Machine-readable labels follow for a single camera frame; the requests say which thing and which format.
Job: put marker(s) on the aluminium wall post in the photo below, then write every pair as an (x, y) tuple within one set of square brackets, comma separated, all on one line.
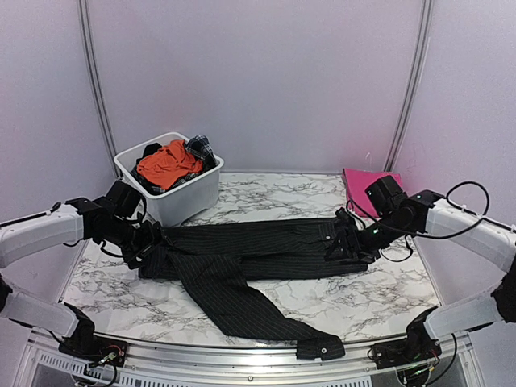
[(415, 76), (87, 38)]

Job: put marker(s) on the white plastic laundry bin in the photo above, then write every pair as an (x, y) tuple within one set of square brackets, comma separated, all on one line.
[(175, 206)]

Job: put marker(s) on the aluminium front rail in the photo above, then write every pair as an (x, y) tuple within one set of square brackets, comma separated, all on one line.
[(149, 363)]

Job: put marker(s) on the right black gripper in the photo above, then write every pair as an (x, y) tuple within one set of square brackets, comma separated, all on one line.
[(345, 238)]

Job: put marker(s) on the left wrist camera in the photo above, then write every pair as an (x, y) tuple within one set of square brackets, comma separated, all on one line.
[(124, 199)]

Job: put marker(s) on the black striped garment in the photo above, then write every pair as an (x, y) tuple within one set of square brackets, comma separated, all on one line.
[(215, 263)]

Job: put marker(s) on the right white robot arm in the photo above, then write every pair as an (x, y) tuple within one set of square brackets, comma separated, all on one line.
[(430, 215)]

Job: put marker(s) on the plaid grey garment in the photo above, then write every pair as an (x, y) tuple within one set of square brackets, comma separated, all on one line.
[(200, 147)]

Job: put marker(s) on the right aluminium wall post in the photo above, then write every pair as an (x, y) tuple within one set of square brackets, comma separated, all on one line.
[(415, 76)]

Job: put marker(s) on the magenta pink trousers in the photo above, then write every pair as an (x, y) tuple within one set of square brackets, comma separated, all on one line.
[(357, 181)]

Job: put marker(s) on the black garment in bin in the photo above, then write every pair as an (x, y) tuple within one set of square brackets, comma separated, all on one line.
[(151, 149)]

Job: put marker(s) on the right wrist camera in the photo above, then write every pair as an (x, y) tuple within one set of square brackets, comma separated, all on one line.
[(385, 195)]

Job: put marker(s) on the orange garment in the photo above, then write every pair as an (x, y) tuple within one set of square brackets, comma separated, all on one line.
[(169, 164)]

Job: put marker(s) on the left aluminium wall post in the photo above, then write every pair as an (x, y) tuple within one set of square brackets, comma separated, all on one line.
[(87, 38)]

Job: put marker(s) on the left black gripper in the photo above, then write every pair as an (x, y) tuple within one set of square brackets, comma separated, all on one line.
[(151, 239)]

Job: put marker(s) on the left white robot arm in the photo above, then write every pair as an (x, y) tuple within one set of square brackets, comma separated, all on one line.
[(68, 223)]

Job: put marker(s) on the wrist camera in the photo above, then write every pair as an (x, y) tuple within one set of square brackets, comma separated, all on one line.
[(124, 199), (385, 195)]

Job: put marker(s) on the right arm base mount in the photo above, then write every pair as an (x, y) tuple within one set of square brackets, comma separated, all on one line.
[(398, 352)]

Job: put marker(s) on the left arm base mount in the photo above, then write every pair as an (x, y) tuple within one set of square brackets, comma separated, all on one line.
[(92, 350)]

